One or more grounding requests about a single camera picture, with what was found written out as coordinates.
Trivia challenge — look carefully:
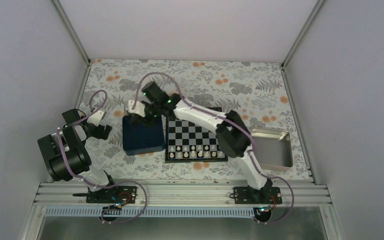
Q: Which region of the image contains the dark blue plastic tray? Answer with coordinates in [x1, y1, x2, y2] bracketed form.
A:
[122, 115, 166, 156]

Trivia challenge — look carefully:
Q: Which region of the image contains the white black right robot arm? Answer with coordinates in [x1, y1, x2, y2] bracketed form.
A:
[125, 81, 273, 204]

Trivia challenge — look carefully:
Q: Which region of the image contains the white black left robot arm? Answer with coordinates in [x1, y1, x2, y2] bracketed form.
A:
[37, 109, 120, 203]

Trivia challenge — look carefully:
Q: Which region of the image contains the white chess pieces front row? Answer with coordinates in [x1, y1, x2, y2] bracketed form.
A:
[166, 144, 227, 160]

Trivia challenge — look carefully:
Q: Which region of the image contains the black white chessboard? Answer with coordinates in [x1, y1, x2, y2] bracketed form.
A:
[165, 118, 228, 163]

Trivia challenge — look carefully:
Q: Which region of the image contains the floral patterned table cloth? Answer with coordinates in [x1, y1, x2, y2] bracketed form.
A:
[79, 59, 310, 181]

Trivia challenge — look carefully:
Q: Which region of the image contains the silver metal tray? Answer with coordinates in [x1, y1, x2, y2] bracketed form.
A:
[251, 127, 293, 172]

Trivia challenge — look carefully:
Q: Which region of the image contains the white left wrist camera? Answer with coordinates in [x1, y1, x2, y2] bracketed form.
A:
[87, 110, 106, 127]

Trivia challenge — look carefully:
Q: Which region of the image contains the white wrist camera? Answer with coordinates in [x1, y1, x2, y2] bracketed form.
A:
[87, 110, 106, 127]
[125, 100, 146, 118]

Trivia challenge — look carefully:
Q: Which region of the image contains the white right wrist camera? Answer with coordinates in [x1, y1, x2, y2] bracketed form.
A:
[125, 100, 146, 118]

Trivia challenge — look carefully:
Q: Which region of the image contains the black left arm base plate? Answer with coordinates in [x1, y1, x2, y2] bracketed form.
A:
[72, 186, 137, 205]

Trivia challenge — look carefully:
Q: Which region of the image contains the grey slotted cable duct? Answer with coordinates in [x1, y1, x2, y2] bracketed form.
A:
[43, 206, 255, 219]

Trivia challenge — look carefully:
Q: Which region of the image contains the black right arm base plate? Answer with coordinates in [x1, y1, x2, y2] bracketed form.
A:
[229, 186, 283, 205]

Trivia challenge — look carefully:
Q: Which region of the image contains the aluminium mounting rail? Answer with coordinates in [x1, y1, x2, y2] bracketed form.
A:
[33, 180, 333, 207]

